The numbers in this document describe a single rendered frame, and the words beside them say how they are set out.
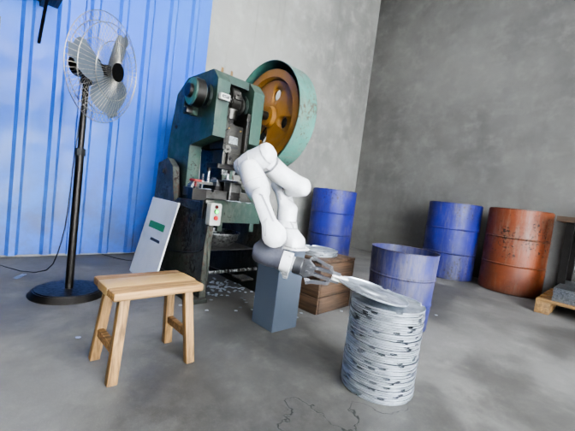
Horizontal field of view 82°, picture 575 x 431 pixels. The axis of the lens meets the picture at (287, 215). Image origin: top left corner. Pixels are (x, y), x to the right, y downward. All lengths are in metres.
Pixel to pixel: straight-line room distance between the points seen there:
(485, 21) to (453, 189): 2.15
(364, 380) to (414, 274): 0.87
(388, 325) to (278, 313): 0.69
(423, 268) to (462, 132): 3.17
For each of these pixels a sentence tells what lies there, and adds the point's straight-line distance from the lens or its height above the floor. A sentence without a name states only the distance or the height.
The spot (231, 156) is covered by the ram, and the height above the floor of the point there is 0.95.
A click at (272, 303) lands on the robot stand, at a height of 0.15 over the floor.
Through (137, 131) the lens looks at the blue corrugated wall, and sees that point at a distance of 3.36.
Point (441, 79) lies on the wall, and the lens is 5.37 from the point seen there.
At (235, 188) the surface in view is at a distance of 2.30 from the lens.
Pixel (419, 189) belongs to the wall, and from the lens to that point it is 5.08.
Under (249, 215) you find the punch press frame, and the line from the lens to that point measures 2.32.
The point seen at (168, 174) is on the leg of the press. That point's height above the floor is 0.77.
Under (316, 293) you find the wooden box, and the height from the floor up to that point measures 0.14.
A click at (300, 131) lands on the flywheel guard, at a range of 2.41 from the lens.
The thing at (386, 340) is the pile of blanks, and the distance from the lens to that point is 1.36.
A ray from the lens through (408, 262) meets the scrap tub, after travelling 2.07.
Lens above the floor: 0.73
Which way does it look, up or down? 3 degrees down
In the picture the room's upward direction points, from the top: 7 degrees clockwise
